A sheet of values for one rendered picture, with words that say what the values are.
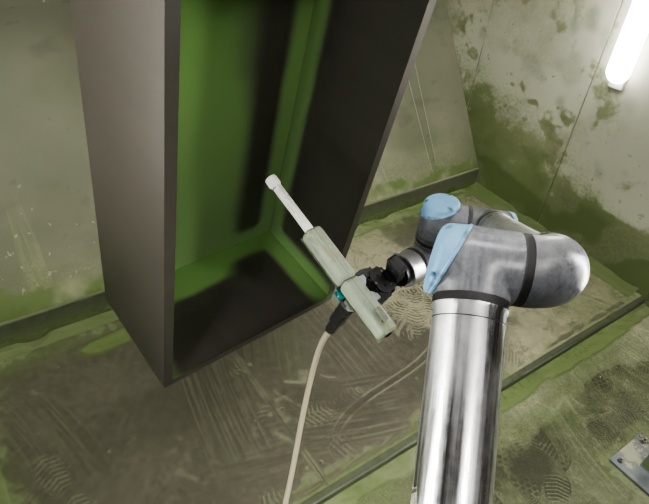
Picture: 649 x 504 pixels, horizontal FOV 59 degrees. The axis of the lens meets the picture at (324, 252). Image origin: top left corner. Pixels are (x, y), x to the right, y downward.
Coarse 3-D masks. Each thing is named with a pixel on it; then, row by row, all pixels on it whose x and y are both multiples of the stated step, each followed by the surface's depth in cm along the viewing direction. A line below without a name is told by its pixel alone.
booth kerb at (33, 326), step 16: (464, 176) 322; (416, 192) 304; (432, 192) 313; (448, 192) 321; (368, 208) 288; (384, 208) 296; (400, 208) 303; (64, 304) 215; (80, 304) 219; (96, 304) 224; (16, 320) 207; (32, 320) 211; (48, 320) 215; (64, 320) 219; (80, 320) 223; (0, 336) 207; (16, 336) 211; (32, 336) 214
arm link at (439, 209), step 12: (432, 204) 141; (444, 204) 141; (456, 204) 141; (420, 216) 145; (432, 216) 140; (444, 216) 139; (456, 216) 141; (420, 228) 145; (432, 228) 142; (420, 240) 146; (432, 240) 144
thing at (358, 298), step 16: (272, 176) 140; (288, 208) 138; (304, 224) 136; (304, 240) 136; (320, 240) 133; (320, 256) 133; (336, 256) 132; (336, 272) 130; (352, 272) 131; (352, 288) 129; (352, 304) 130; (368, 304) 128; (336, 320) 139; (368, 320) 127; (384, 320) 126; (384, 336) 126
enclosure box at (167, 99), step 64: (128, 0) 85; (192, 0) 119; (256, 0) 130; (320, 0) 140; (384, 0) 124; (128, 64) 93; (192, 64) 131; (256, 64) 143; (320, 64) 148; (384, 64) 131; (128, 128) 104; (192, 128) 144; (256, 128) 160; (320, 128) 158; (384, 128) 138; (128, 192) 117; (192, 192) 161; (256, 192) 180; (320, 192) 169; (128, 256) 134; (192, 256) 182; (256, 256) 192; (128, 320) 157; (192, 320) 170; (256, 320) 174
